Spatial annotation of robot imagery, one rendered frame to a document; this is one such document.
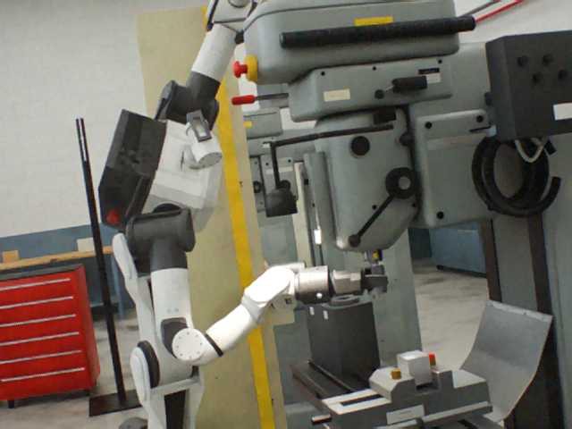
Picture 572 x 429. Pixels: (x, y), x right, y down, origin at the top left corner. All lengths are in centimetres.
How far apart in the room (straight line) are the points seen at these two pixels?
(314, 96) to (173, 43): 189
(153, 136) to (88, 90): 881
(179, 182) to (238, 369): 176
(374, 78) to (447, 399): 72
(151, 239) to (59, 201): 889
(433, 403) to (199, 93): 103
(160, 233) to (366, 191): 50
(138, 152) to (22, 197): 881
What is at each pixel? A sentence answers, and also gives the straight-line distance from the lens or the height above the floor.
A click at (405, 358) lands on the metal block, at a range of 175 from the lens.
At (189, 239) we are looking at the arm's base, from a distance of 190.
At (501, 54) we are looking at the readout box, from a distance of 165.
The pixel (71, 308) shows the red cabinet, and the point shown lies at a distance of 628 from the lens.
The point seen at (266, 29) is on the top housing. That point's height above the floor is 182.
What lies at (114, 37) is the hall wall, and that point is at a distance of 1100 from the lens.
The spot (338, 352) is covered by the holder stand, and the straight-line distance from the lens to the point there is 222.
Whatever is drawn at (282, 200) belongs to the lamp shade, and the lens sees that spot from 177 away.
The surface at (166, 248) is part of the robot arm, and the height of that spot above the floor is 138.
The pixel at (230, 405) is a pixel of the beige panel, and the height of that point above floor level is 51.
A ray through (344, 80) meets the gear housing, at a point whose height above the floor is 169.
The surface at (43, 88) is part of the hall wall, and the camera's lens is 1089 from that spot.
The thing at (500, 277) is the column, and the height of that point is 117.
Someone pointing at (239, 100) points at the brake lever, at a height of 170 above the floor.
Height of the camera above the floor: 151
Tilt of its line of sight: 3 degrees down
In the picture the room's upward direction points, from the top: 8 degrees counter-clockwise
